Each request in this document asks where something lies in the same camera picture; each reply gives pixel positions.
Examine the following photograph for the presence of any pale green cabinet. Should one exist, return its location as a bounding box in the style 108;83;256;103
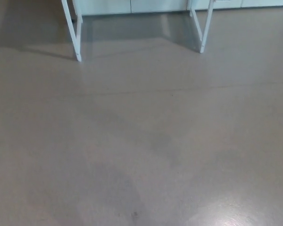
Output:
70;0;283;16

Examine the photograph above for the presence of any white metal table leg frame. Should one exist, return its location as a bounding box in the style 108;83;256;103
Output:
190;0;216;54
61;0;83;62

